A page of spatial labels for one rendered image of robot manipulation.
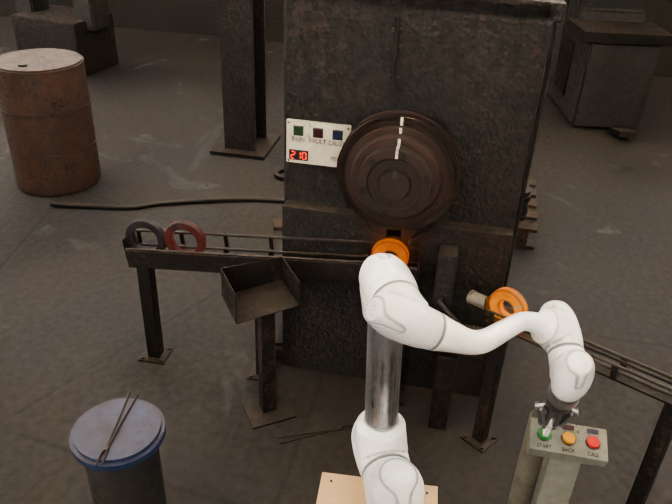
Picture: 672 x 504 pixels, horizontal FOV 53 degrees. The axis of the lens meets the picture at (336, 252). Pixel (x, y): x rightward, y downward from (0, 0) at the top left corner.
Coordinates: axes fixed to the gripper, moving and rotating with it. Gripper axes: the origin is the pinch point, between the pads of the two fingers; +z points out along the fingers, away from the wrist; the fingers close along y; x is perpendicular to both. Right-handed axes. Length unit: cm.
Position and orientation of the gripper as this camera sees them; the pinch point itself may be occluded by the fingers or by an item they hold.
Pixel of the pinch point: (547, 427)
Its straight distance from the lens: 230.3
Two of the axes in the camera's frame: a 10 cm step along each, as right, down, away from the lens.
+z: 0.3, 6.3, 7.7
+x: -2.0, 7.6, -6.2
